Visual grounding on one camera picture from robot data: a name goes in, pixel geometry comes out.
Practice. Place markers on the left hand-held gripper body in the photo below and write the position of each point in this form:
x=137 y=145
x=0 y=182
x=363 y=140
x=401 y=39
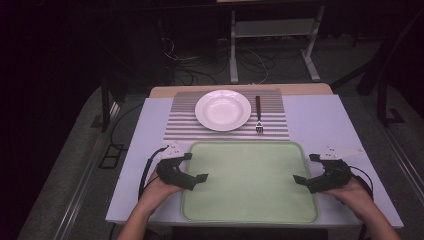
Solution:
x=167 y=170

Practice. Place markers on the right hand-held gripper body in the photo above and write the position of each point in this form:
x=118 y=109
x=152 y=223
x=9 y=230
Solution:
x=334 y=173

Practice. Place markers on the person's left hand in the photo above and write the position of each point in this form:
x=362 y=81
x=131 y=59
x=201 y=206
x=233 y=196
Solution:
x=156 y=192

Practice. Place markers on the person's right hand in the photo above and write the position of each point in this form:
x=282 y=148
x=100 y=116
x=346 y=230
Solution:
x=351 y=195

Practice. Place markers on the striped placemat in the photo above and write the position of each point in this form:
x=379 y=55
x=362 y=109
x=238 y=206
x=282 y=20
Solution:
x=181 y=123

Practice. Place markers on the light green tray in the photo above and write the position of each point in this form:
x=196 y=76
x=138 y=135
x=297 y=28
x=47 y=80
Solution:
x=248 y=186

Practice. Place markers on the white round plate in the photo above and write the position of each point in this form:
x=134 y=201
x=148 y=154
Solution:
x=222 y=110

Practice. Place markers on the dark metal stand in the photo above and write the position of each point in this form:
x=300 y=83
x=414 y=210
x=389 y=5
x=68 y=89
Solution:
x=110 y=96
x=386 y=100

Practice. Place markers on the black floor bracket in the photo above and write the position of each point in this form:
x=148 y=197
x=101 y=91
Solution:
x=111 y=156

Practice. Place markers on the white metal table frame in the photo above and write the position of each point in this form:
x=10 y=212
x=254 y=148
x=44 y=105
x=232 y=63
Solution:
x=273 y=28

